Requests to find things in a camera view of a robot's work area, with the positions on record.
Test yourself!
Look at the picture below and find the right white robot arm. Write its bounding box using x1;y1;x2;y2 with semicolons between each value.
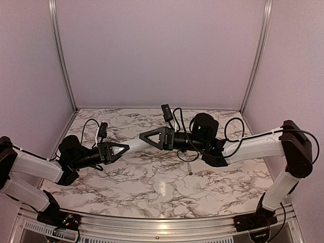
139;113;313;227

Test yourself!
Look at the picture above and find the left aluminium frame post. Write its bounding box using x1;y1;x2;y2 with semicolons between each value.
48;0;78;113

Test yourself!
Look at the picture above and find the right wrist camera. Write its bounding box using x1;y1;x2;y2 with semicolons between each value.
161;104;177;132

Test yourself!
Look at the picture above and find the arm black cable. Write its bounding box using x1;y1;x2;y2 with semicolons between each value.
10;118;101;163
172;107;319;165

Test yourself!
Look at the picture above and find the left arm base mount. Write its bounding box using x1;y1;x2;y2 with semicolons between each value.
37;190;80;231

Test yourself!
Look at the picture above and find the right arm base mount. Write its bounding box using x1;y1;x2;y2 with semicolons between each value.
233;193;278;232

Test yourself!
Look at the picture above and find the front aluminium rail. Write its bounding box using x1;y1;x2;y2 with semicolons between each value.
9;204;304;242

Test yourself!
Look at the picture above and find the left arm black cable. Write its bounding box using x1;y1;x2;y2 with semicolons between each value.
10;118;101;163

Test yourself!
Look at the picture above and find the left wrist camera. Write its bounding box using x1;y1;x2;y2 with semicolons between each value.
93;122;108;148

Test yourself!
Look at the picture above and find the aluminium frame post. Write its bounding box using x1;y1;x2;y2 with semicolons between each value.
48;0;78;113
239;0;273;115

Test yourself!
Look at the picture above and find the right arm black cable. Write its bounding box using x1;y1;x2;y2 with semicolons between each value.
172;107;319;165

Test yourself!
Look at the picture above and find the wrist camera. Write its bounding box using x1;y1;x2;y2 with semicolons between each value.
93;122;108;148
161;104;177;132

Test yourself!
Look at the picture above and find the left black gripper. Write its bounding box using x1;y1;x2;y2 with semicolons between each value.
71;141;129;170

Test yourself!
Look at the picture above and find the right aluminium frame post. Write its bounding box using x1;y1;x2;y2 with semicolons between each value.
239;0;273;115

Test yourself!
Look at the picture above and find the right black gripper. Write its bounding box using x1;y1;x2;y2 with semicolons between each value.
139;127;208;152

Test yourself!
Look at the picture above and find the white remote control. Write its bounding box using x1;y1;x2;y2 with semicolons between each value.
112;137;154;155

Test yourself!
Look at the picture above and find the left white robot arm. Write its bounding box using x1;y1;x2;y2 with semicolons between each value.
1;135;130;225

